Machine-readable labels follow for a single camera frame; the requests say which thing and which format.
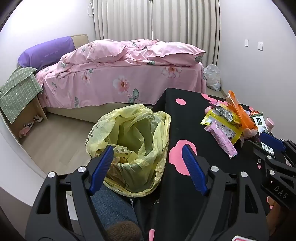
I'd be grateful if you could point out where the pink caterpillar toy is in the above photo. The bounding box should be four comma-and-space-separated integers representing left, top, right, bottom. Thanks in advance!
205, 105, 258, 140

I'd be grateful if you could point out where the orange snack packet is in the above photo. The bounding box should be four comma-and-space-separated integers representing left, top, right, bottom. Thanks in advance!
225, 90, 258, 133

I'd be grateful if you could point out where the pink floral duvet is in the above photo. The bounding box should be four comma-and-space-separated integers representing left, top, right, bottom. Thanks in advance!
60, 39, 206, 67

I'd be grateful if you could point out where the white plastic bag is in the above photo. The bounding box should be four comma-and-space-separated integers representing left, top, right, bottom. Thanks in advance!
203, 64, 221, 91

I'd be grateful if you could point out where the green and white packet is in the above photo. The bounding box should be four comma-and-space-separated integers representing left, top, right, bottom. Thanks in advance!
251, 115, 270, 135

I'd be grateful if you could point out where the person's left forearm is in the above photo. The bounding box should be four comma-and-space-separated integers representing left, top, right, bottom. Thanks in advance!
107, 221, 142, 241

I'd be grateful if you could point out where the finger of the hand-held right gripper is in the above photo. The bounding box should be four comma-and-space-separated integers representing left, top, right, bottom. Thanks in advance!
245, 139, 296, 186
259, 132, 296, 167

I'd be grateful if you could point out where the pink long snack packet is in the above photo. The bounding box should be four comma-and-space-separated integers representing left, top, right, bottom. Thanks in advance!
205, 120, 238, 159

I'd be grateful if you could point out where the green checked cloth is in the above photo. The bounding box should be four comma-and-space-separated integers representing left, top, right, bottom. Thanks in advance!
0, 67, 44, 124

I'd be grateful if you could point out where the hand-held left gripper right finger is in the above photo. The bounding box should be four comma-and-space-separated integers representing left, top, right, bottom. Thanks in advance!
182, 144, 270, 241

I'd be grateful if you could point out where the person's leg in jeans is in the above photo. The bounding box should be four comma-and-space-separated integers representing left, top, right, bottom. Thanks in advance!
91, 185, 139, 232

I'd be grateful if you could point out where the yellow plastic trash bag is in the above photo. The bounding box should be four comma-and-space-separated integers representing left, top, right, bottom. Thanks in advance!
85, 104, 172, 197

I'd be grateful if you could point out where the purple pillow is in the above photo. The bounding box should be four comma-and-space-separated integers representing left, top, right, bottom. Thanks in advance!
18, 36, 76, 70

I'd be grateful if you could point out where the black tablecloth with pink shapes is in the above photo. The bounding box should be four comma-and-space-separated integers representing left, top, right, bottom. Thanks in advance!
133, 88, 296, 241

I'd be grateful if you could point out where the person's right forearm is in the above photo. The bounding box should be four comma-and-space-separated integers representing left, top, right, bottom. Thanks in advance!
266, 204, 286, 239

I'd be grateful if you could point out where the yellow snack packet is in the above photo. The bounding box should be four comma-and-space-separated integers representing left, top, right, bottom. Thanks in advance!
201, 108, 243, 145

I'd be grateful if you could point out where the cardboard box nightstand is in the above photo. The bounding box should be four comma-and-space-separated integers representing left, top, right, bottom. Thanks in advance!
10, 95, 48, 139

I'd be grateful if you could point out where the white pleated curtain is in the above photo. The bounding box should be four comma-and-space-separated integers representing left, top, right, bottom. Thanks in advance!
91, 0, 220, 67

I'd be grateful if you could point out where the pink cup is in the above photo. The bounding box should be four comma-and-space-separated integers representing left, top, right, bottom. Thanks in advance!
265, 118, 275, 133

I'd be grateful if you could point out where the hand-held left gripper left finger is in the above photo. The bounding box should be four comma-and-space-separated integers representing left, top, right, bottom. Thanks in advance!
25, 145, 114, 241

